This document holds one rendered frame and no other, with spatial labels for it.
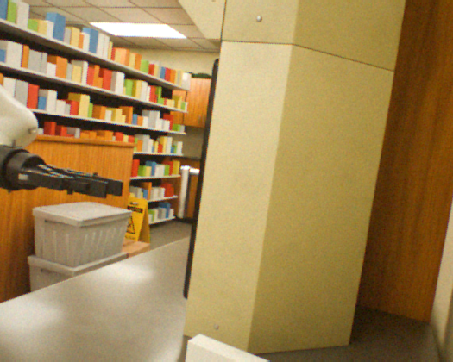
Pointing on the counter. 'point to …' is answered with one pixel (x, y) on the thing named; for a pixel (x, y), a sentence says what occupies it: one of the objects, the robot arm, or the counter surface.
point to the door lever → (185, 190)
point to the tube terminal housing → (292, 171)
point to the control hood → (208, 17)
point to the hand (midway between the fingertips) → (100, 186)
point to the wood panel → (418, 161)
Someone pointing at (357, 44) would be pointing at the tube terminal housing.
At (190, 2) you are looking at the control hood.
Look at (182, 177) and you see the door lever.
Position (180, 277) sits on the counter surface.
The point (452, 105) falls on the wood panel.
